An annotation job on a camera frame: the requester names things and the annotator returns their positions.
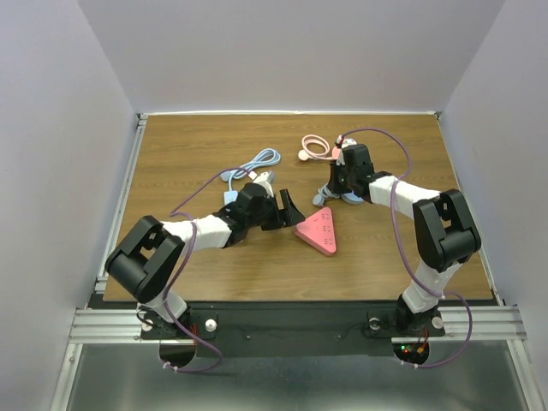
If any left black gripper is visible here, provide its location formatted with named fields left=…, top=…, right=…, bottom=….
left=246, top=189, right=304, bottom=230

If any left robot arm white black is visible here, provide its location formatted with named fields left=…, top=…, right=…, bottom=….
left=104, top=182, right=305, bottom=337

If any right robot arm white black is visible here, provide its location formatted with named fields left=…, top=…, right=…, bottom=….
left=327, top=138, right=481, bottom=334

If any blue round socket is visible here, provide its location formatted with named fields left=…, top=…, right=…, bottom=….
left=340, top=192, right=364, bottom=205

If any pink triangular power strip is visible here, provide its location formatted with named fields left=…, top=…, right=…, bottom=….
left=295, top=207, right=337, bottom=257

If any blue round socket cord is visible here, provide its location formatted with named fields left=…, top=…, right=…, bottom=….
left=312, top=183, right=343, bottom=207

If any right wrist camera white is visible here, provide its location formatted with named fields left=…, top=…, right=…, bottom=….
left=331, top=135, right=357, bottom=165

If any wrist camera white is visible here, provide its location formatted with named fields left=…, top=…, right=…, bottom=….
left=249, top=171, right=276, bottom=197
left=331, top=135, right=357, bottom=165

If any pink coiled cord with plug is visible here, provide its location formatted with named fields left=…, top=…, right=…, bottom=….
left=297, top=134, right=337, bottom=163

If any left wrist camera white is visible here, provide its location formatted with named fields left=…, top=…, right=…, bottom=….
left=249, top=171, right=276, bottom=197

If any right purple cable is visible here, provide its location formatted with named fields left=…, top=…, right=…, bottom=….
left=342, top=128, right=474, bottom=370

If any purple cable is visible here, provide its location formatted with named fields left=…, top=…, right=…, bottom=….
left=162, top=166, right=258, bottom=374
left=342, top=128, right=474, bottom=370

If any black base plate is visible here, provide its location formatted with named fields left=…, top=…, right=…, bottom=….
left=137, top=301, right=445, bottom=359

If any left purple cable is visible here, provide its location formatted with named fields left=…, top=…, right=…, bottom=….
left=162, top=166, right=258, bottom=374

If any aluminium frame rail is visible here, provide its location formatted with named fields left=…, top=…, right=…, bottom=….
left=93, top=113, right=148, bottom=294

